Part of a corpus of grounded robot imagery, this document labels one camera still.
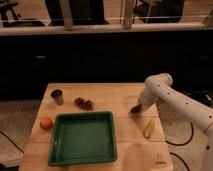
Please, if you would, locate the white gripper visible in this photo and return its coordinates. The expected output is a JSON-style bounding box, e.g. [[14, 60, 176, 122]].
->
[[138, 89, 157, 111]]

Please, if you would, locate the dark red pepper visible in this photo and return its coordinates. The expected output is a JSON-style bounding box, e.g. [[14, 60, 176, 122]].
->
[[129, 104, 142, 115]]

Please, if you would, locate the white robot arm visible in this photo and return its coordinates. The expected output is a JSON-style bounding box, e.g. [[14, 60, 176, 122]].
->
[[138, 73, 213, 171]]

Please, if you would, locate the green plastic tray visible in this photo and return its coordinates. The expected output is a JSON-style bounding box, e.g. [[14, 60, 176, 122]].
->
[[48, 111, 117, 167]]

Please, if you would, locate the yellow corn cob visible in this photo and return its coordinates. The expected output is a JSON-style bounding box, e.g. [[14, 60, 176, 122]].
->
[[143, 118, 155, 139]]

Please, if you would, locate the bunch of dark grapes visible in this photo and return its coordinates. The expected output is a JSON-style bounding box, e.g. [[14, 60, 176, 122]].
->
[[74, 97, 93, 110]]

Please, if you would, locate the dark metal cup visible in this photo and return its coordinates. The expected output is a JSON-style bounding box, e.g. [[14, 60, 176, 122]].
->
[[51, 89, 64, 105]]

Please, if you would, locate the orange round fruit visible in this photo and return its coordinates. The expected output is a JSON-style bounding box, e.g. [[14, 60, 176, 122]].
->
[[40, 117, 53, 130]]

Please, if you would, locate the black office chair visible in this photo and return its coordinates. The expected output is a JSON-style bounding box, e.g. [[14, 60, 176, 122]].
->
[[0, 0, 44, 27]]

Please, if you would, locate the black floor cable right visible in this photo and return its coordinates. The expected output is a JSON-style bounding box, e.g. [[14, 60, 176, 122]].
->
[[165, 122, 195, 171]]

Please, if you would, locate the black floor cable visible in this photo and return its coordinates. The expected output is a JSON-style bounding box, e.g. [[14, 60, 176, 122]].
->
[[0, 130, 25, 154], [165, 122, 195, 171]]

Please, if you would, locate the black floor cable left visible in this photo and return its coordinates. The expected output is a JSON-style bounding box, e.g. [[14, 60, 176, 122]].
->
[[0, 130, 25, 154]]

